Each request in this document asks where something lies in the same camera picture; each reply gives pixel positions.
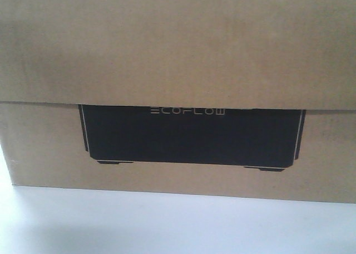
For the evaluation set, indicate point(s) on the brown EcoFlow cardboard box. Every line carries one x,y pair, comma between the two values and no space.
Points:
241,98

